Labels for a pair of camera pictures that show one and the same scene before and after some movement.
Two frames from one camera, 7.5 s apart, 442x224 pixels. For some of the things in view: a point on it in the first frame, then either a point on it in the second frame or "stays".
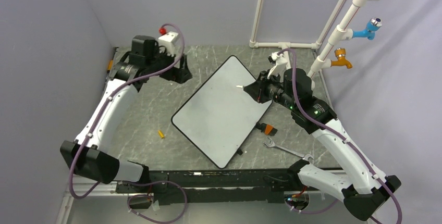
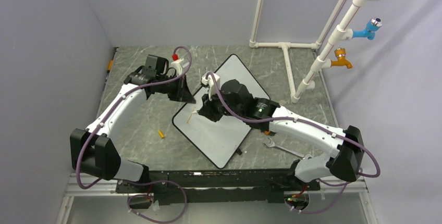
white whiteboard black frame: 219,115 stays
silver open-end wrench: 269,143 stays
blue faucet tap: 373,25 stays
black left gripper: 181,75 to 182,93
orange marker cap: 161,134 stays
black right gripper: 261,84 to 208,109
